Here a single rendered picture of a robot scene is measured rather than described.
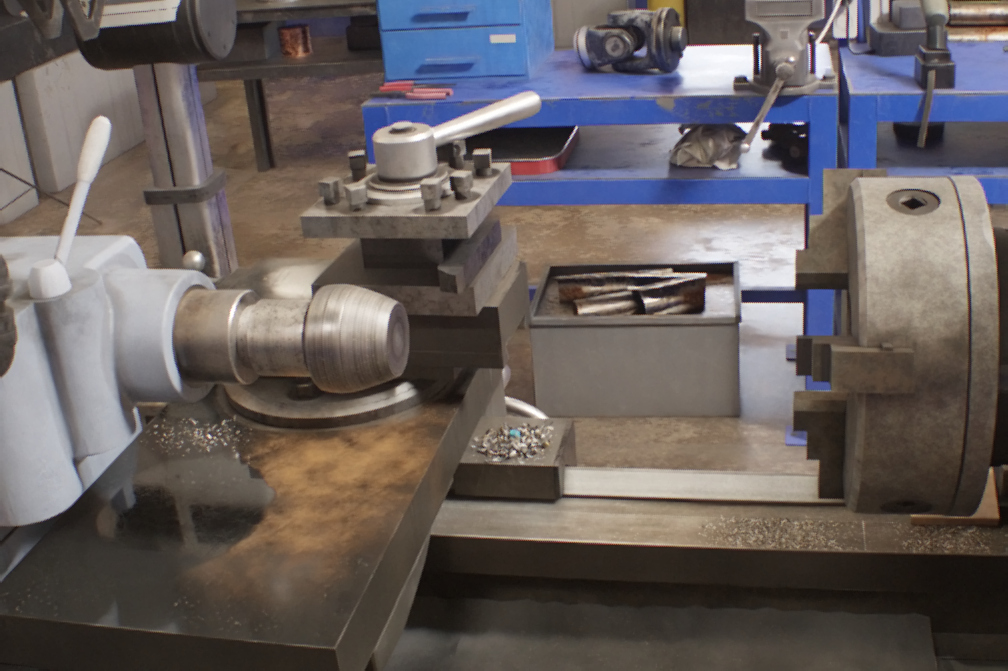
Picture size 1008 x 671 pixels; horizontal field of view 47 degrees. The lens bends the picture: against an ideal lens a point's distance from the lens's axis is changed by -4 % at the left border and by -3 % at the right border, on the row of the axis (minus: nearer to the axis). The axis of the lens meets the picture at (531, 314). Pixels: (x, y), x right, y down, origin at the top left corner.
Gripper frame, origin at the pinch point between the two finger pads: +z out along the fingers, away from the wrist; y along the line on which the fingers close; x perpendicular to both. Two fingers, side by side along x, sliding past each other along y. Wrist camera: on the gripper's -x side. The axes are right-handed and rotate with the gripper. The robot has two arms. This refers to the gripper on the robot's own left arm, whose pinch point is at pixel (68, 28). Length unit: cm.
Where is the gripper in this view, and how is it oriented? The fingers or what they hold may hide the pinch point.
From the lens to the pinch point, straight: 98.4
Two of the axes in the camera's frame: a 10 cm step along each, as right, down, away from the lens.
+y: 8.2, 1.7, -5.4
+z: 0.8, 9.1, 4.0
